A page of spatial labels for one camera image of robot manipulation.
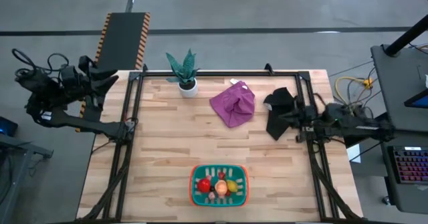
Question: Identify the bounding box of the black table frame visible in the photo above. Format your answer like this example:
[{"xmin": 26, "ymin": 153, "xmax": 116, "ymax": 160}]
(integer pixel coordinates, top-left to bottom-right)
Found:
[{"xmin": 75, "ymin": 62, "xmax": 366, "ymax": 224}]

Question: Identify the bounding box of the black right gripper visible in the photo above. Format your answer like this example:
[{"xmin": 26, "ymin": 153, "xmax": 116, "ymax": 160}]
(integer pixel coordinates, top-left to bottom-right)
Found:
[{"xmin": 263, "ymin": 87, "xmax": 319, "ymax": 142}]

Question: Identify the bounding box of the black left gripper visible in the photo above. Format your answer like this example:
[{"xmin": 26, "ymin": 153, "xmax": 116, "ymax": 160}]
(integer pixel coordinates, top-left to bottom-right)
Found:
[{"xmin": 61, "ymin": 64, "xmax": 120, "ymax": 100}]

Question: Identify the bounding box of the teal basket with orange handles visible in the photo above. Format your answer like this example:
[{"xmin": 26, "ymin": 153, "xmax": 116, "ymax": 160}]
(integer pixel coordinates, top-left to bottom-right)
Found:
[{"xmin": 188, "ymin": 164, "xmax": 250, "ymax": 208}]

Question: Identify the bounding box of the black box with blue light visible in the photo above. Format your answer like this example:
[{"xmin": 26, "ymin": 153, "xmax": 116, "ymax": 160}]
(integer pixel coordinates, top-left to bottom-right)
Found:
[{"xmin": 0, "ymin": 116, "xmax": 19, "ymax": 138}]

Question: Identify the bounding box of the black cable loop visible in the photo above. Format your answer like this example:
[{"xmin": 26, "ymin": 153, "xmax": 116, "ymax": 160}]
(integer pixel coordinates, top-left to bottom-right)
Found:
[{"xmin": 11, "ymin": 48, "xmax": 70, "ymax": 81}]

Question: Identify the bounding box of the white cloth tag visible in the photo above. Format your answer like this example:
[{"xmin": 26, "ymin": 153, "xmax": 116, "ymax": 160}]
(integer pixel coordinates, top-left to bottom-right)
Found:
[{"xmin": 229, "ymin": 78, "xmax": 249, "ymax": 91}]

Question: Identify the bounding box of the purple cloth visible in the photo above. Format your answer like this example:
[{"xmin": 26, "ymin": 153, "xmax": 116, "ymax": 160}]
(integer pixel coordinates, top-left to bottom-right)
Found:
[{"xmin": 209, "ymin": 80, "xmax": 256, "ymax": 129}]

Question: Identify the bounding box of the toy peach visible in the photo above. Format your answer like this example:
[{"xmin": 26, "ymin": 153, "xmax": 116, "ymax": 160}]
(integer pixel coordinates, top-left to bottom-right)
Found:
[{"xmin": 214, "ymin": 179, "xmax": 229, "ymax": 198}]

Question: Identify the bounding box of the grey desk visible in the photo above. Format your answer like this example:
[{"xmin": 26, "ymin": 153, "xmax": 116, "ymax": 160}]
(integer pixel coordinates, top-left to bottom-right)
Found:
[{"xmin": 370, "ymin": 43, "xmax": 428, "ymax": 215}]

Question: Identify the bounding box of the red toy bell pepper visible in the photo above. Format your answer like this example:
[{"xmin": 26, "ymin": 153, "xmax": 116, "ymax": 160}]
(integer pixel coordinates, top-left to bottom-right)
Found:
[{"xmin": 197, "ymin": 178, "xmax": 212, "ymax": 193}]

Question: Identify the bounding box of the blue screen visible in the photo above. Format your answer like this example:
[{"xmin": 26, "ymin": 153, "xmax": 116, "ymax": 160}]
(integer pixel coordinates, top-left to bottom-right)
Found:
[{"xmin": 403, "ymin": 88, "xmax": 428, "ymax": 110}]

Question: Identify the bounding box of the backlit keyboard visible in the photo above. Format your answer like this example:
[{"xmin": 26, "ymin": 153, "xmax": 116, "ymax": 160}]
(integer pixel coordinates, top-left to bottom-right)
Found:
[{"xmin": 389, "ymin": 145, "xmax": 428, "ymax": 185}]

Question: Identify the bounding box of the toy lemon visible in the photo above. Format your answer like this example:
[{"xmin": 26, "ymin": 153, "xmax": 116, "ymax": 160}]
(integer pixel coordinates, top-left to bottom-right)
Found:
[{"xmin": 226, "ymin": 179, "xmax": 239, "ymax": 194}]

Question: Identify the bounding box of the black ramp with hazard stripes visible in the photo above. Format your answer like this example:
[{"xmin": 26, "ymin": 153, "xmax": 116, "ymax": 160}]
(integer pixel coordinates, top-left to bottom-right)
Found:
[{"xmin": 75, "ymin": 11, "xmax": 152, "ymax": 134}]

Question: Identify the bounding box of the yellow extension cord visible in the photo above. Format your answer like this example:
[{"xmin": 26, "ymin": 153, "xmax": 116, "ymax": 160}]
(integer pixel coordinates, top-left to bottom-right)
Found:
[{"xmin": 334, "ymin": 76, "xmax": 375, "ymax": 102}]

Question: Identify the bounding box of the black pole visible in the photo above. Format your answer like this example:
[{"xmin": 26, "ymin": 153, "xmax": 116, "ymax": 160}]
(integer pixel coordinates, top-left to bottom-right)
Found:
[{"xmin": 383, "ymin": 14, "xmax": 428, "ymax": 57}]

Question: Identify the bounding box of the snake plant in white pot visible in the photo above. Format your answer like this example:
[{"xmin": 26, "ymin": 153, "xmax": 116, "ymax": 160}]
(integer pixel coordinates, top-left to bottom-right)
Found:
[{"xmin": 165, "ymin": 48, "xmax": 201, "ymax": 99}]

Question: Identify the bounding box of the grey metal desk frame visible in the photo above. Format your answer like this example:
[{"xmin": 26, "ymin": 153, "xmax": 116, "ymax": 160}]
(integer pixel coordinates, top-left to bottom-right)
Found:
[{"xmin": 0, "ymin": 132, "xmax": 54, "ymax": 224}]

